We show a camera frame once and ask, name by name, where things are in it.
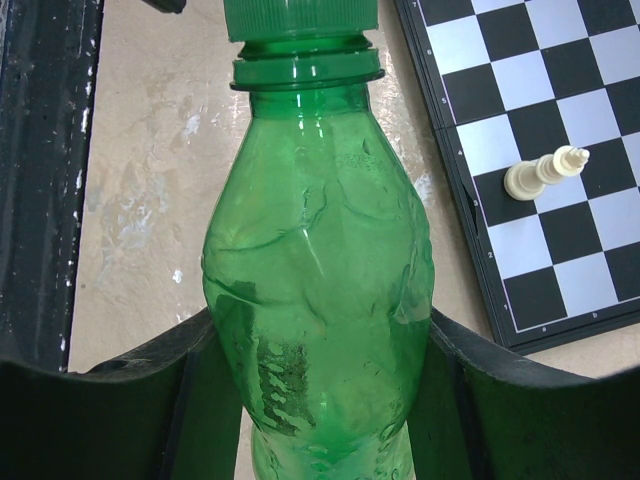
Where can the green bottle cap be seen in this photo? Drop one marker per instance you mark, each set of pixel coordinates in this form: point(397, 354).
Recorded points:
point(261, 20)

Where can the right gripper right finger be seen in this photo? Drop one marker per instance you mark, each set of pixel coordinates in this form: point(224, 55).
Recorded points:
point(484, 412)

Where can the black white chessboard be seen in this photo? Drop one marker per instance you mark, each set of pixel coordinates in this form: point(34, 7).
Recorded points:
point(535, 110)

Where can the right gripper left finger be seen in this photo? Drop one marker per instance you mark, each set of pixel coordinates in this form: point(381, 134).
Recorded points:
point(167, 409)

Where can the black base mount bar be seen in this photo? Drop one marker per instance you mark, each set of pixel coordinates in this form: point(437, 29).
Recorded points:
point(49, 64)

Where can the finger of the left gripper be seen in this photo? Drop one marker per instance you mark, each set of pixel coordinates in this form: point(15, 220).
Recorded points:
point(167, 6)

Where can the green plastic bottle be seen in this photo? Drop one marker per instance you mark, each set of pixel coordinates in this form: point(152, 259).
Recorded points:
point(317, 266)

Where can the cream chess piece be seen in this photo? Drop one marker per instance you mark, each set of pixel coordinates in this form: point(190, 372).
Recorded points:
point(526, 180)

